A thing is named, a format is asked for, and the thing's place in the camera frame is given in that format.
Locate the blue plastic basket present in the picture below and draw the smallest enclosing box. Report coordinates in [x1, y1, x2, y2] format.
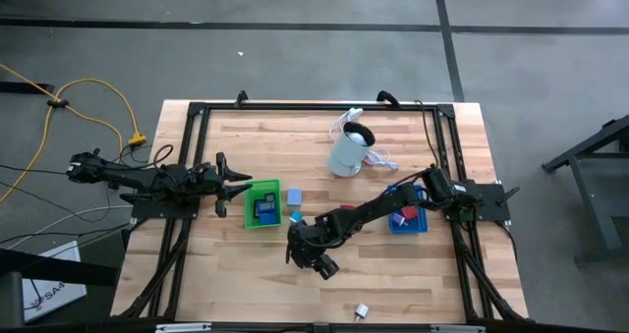
[386, 184, 429, 235]

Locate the yellow cable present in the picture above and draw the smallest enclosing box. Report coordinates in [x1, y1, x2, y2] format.
[0, 63, 148, 206]

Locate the silver bracket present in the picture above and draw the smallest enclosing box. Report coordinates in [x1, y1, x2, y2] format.
[429, 324, 486, 333]
[154, 322, 213, 333]

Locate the black metal bench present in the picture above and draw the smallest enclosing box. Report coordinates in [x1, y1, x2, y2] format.
[542, 114, 629, 265]

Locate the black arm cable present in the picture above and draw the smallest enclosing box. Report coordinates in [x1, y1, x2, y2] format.
[413, 99, 441, 170]

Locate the white lamp cable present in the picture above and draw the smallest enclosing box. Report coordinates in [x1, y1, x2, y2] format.
[327, 107, 400, 172]

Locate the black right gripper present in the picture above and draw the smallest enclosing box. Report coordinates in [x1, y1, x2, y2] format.
[286, 222, 340, 281]

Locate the black beam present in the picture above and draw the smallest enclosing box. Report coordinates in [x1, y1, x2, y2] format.
[0, 247, 122, 288]

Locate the white floor cable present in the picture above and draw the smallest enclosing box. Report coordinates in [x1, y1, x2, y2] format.
[4, 203, 134, 250]

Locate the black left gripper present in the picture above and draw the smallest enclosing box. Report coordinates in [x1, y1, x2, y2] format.
[191, 151, 254, 219]

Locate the white box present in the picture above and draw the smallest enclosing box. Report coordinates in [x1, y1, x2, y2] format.
[22, 240, 88, 323]

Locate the white spot lamp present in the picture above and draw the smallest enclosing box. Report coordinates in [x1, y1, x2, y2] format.
[326, 121, 377, 179]

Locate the black aluminium table frame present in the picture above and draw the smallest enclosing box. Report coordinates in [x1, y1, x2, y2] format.
[110, 100, 532, 324]

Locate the green plastic basket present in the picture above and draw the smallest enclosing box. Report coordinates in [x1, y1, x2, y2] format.
[243, 178, 284, 230]

